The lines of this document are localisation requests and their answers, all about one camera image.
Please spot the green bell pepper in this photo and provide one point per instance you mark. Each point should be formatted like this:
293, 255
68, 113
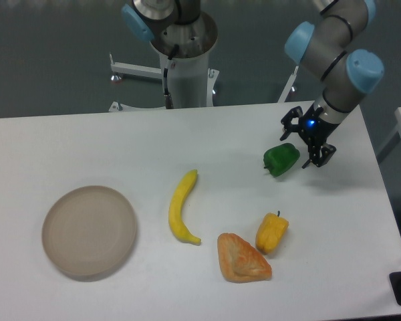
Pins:
279, 159

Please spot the beige round plate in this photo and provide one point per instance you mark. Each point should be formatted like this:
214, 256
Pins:
89, 233

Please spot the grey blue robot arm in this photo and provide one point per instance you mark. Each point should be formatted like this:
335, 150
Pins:
321, 49

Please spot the triangular pastry turnover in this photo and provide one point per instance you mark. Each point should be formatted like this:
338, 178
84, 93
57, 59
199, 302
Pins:
240, 262

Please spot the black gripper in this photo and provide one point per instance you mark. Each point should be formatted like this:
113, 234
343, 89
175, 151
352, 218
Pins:
313, 130

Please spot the yellow bell pepper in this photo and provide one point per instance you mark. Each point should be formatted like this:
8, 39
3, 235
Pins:
270, 232

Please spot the yellow banana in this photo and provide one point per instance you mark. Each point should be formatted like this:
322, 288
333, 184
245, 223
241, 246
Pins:
175, 220

